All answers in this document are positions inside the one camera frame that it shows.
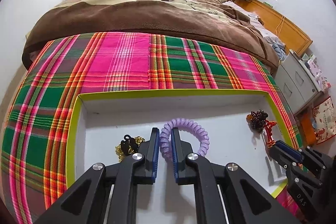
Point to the grey bedside cabinet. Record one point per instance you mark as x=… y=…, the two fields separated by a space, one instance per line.
x=298 y=86

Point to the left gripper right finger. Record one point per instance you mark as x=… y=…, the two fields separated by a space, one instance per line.
x=224 y=193

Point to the wooden headboard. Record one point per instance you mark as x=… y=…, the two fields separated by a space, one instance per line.
x=289 y=33

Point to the brown beige blanket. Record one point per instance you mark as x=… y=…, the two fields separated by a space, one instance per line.
x=208 y=21

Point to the yellow-green shallow box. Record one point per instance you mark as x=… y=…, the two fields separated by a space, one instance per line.
x=214 y=122

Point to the red floral bag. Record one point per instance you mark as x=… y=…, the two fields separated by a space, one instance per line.
x=324 y=118

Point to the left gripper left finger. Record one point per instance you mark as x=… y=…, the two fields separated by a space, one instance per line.
x=107 y=194

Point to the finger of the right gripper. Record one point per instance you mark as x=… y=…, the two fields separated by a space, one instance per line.
x=308 y=158
x=302 y=175

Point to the plaid pink green cloth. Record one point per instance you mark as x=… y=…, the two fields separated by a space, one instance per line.
x=33 y=154

